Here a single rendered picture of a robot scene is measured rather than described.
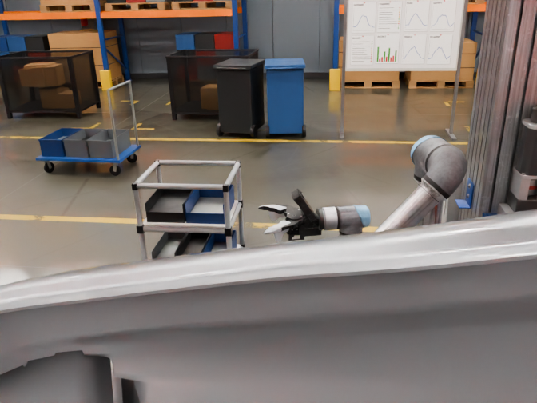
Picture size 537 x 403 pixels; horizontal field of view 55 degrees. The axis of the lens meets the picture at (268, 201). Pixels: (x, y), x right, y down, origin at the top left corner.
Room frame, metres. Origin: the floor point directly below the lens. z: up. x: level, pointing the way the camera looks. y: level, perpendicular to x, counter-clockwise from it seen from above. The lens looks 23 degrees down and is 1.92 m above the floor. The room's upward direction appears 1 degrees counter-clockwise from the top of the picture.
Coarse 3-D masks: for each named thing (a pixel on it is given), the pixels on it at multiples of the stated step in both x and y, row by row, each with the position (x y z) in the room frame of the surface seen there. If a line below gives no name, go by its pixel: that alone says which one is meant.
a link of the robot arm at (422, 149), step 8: (424, 136) 1.60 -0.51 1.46; (432, 136) 1.58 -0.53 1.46; (416, 144) 1.58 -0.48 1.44; (424, 144) 1.54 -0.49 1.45; (432, 144) 1.51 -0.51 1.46; (440, 144) 1.49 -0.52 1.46; (448, 144) 1.49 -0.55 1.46; (416, 152) 1.56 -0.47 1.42; (424, 152) 1.51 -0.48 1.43; (432, 152) 1.47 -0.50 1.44; (416, 160) 1.55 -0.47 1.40; (424, 160) 1.49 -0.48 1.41; (416, 168) 1.54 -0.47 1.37; (424, 168) 1.49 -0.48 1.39; (416, 176) 1.54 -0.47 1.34; (440, 208) 1.52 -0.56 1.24; (432, 216) 1.51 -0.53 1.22; (440, 216) 1.52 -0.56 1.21; (424, 224) 1.52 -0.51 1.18; (432, 224) 1.51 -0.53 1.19
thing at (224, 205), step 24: (240, 168) 2.77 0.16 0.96; (168, 192) 2.79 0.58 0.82; (192, 192) 2.66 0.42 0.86; (216, 192) 2.76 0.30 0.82; (240, 192) 2.77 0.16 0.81; (168, 216) 2.49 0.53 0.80; (192, 216) 2.47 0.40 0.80; (216, 216) 2.45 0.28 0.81; (240, 216) 2.77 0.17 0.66; (144, 240) 2.46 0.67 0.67; (168, 240) 2.77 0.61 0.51; (192, 240) 2.74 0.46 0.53; (216, 240) 2.76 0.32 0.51; (240, 240) 2.77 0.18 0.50
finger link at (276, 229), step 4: (280, 224) 1.44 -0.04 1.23; (284, 224) 1.44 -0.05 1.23; (268, 228) 1.42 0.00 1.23; (272, 228) 1.42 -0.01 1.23; (276, 228) 1.42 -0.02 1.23; (280, 228) 1.42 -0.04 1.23; (264, 232) 1.41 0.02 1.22; (268, 232) 1.41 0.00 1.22; (272, 232) 1.41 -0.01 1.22; (276, 232) 1.42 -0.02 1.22; (280, 232) 1.44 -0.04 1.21; (284, 232) 1.45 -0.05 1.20; (276, 236) 1.43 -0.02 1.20; (280, 236) 1.44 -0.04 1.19; (276, 240) 1.43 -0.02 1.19; (280, 240) 1.44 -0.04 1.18
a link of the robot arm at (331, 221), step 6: (324, 210) 1.50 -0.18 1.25; (330, 210) 1.50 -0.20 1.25; (324, 216) 1.49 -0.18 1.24; (330, 216) 1.48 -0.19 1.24; (336, 216) 1.48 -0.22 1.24; (324, 222) 1.48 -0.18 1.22; (330, 222) 1.47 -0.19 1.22; (336, 222) 1.48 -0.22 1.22; (324, 228) 1.48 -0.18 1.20; (330, 228) 1.48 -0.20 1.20; (336, 228) 1.48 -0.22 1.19
